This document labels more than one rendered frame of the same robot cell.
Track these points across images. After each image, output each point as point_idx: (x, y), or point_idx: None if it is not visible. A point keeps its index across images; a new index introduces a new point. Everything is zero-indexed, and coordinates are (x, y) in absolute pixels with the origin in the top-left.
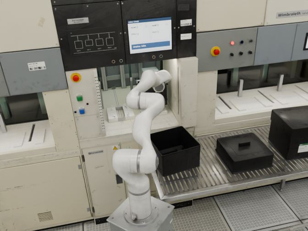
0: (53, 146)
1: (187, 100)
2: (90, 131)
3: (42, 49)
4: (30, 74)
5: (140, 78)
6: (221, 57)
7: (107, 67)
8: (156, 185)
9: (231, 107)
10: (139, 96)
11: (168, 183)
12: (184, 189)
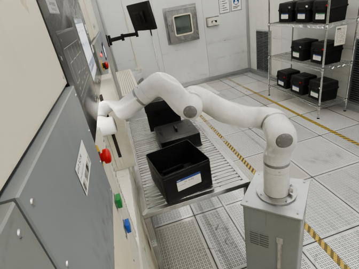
0: None
1: (126, 127)
2: (137, 255)
3: (58, 101)
4: (91, 208)
5: (163, 84)
6: (104, 73)
7: None
8: (228, 187)
9: None
10: (196, 94)
11: (223, 179)
12: (229, 168)
